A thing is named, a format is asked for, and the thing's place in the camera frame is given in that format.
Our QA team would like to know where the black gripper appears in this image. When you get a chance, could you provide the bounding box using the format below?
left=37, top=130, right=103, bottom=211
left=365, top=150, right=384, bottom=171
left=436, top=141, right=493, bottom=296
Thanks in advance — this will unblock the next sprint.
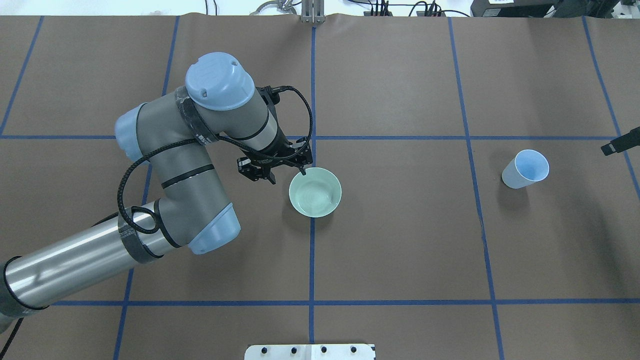
left=237, top=130, right=314, bottom=185

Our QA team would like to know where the green bowl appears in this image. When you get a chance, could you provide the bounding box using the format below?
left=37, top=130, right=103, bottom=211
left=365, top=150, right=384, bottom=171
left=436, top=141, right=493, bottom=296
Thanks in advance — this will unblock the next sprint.
left=288, top=167, right=343, bottom=218

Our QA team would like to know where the light blue plastic cup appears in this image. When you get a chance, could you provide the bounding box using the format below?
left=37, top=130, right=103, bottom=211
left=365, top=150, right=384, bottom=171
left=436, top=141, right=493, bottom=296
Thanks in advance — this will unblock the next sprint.
left=501, top=149, right=550, bottom=189

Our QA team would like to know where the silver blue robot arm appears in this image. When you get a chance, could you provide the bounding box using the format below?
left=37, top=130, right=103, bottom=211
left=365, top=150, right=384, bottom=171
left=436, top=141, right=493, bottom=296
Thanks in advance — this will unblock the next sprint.
left=1, top=52, right=313, bottom=331

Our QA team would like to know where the brown paper table mat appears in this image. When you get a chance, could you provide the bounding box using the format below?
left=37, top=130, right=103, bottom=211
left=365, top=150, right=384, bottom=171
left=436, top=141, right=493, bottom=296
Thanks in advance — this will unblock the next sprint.
left=1, top=13, right=639, bottom=360

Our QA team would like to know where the black box on bench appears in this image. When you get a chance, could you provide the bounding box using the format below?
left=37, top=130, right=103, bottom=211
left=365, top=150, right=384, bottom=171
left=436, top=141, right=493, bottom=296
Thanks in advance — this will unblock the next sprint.
left=470, top=0, right=559, bottom=18

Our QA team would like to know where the aluminium frame post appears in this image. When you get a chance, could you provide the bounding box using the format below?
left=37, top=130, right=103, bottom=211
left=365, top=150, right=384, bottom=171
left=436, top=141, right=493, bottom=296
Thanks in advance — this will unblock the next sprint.
left=300, top=0, right=326, bottom=24

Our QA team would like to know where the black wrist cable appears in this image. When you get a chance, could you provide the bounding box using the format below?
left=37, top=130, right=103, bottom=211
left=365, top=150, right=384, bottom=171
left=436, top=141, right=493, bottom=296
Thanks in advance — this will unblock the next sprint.
left=117, top=85, right=314, bottom=235

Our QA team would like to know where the white camera stand base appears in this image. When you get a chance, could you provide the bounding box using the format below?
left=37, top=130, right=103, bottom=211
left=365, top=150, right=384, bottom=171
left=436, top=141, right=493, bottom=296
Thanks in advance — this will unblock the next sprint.
left=244, top=343, right=377, bottom=360

